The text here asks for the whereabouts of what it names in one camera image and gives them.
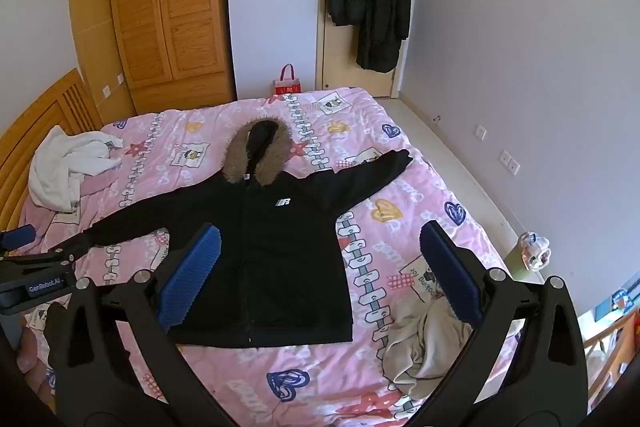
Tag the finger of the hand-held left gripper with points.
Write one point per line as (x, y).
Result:
(19, 237)
(70, 247)

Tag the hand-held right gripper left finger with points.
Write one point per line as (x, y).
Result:
(192, 277)

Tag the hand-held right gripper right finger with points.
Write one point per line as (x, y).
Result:
(452, 277)

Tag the black fur-hooded jacket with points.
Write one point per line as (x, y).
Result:
(280, 257)

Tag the beige garment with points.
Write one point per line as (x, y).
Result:
(415, 337)

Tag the wooden headboard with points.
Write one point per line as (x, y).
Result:
(35, 132)

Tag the pink printed blanket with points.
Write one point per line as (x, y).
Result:
(400, 167)

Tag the wooden rack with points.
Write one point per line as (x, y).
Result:
(607, 347)

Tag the red gift bag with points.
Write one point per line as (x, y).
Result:
(287, 84)

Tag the cream door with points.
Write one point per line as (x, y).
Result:
(335, 57)

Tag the wooden wardrobe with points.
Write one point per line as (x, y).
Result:
(170, 7)

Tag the white wall socket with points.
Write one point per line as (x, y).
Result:
(509, 162)
(480, 132)

